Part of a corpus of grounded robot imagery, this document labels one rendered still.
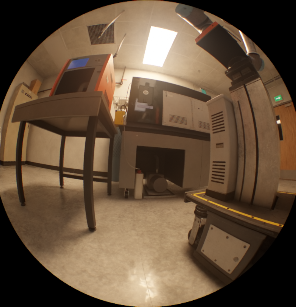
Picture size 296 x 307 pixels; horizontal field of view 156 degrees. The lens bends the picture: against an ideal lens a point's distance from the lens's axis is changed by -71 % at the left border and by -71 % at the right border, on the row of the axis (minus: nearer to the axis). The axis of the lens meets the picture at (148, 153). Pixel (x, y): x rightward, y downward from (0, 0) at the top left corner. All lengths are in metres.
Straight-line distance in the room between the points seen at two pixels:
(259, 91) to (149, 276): 0.77
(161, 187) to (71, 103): 1.13
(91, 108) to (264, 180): 0.71
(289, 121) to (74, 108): 4.32
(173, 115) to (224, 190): 1.05
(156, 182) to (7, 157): 3.24
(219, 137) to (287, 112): 3.84
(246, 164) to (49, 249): 0.86
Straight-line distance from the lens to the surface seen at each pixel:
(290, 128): 4.06
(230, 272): 0.44
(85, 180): 0.55
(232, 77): 0.64
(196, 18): 0.71
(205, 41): 0.60
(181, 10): 0.69
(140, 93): 1.34
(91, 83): 0.71
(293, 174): 3.95
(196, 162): 1.26
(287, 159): 3.96
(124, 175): 1.04
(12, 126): 3.29
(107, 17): 2.59
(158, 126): 1.22
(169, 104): 1.35
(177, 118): 1.31
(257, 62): 1.02
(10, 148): 3.27
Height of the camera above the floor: 0.42
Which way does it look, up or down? 3 degrees up
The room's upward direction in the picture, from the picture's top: 3 degrees clockwise
